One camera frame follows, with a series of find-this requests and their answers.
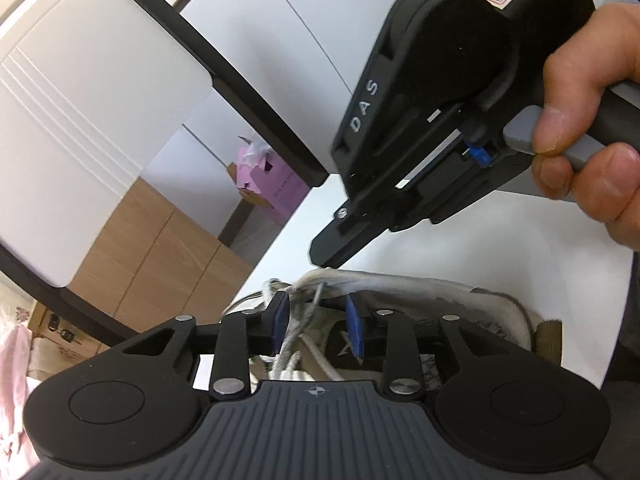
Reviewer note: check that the pink cardboard box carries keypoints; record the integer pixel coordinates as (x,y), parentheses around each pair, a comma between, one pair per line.
(272,180)

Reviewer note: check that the white shoelace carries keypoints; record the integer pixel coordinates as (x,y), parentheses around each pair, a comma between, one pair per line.
(295,330)

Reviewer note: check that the white chair with black frame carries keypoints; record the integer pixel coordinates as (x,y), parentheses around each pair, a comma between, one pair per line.
(75,110)

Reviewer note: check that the pink bed sheet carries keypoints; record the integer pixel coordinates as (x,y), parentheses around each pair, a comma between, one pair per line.
(12,360)

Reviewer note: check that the cream bed skirt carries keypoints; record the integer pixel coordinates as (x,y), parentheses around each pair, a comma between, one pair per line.
(12,305)

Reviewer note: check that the dark key bunch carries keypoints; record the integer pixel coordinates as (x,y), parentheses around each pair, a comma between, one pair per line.
(64,331)

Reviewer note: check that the person's right hand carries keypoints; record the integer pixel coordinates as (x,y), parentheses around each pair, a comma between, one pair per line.
(600,50)

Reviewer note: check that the wooden nightstand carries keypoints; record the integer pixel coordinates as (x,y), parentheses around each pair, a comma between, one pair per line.
(150,260)

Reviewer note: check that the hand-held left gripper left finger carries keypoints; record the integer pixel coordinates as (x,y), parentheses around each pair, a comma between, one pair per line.
(280,322)

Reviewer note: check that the white and brown shoe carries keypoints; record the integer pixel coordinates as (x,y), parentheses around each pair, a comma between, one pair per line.
(450,295)

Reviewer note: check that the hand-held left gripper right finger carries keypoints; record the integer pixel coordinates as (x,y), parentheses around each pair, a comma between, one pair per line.
(354,327)

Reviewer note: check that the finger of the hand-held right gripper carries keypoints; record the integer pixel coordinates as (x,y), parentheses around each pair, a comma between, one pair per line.
(345,235)

